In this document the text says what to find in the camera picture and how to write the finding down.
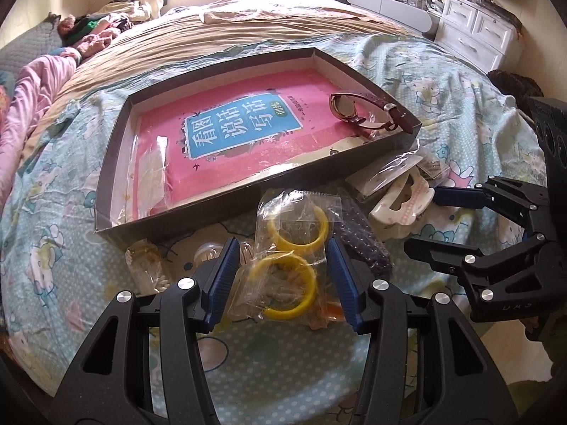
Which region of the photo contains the orange spiral hair tie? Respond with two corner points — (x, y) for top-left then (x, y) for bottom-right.
(310, 301), (345, 329)

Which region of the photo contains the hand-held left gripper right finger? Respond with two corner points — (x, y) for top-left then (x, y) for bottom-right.
(327, 238), (519, 425)

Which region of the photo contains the cartoon print bedsheet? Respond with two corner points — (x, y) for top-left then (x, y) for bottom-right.
(0, 31), (550, 410)

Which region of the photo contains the tan blanket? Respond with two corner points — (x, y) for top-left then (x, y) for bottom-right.
(44, 0), (412, 111)

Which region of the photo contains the small crinkled clear jewelry packet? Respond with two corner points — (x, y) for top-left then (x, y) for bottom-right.
(416, 151), (449, 187)

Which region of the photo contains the pink quilt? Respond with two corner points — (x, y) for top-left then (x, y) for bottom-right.
(0, 51), (83, 196)

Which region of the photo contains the white hair claw clip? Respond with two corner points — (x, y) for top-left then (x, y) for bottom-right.
(369, 172), (437, 237)

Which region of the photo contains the pink garment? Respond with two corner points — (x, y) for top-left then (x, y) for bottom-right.
(199, 4), (355, 26)

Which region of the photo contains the dark beaded bracelet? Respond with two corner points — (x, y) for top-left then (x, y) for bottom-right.
(332, 195), (393, 277)

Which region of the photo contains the bagged yellow bangle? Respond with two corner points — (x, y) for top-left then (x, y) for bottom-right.
(258, 188), (345, 254)
(230, 250), (355, 330)

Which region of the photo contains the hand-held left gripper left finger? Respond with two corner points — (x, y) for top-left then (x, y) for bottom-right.
(51, 237), (242, 425)

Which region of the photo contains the white drawer cabinet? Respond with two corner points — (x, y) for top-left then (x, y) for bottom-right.
(436, 0), (522, 72)

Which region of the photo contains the pink book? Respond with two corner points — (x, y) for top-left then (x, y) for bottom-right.
(133, 68), (377, 220)

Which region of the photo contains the grey cardboard box tray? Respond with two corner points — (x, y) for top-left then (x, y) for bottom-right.
(94, 48), (421, 249)

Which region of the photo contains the clear plastic wrapper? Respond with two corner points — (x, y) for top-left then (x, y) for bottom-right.
(128, 135), (174, 219)

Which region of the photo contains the dark brown furry cushion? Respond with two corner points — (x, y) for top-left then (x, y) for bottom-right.
(487, 70), (539, 111)

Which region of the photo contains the pile of clothes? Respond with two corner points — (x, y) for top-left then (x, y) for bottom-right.
(57, 0), (164, 59)

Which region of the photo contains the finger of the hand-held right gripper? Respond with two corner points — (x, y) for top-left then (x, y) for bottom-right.
(404, 230), (552, 306)
(433, 176), (552, 242)

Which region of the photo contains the grey quilted headboard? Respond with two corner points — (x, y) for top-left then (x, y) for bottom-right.
(0, 20), (67, 76)

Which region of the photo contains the bagged pearl accessory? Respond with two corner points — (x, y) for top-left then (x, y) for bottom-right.
(125, 239), (171, 295)
(192, 239), (257, 275)

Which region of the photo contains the earring card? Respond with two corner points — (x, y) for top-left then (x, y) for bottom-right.
(346, 149), (428, 200)

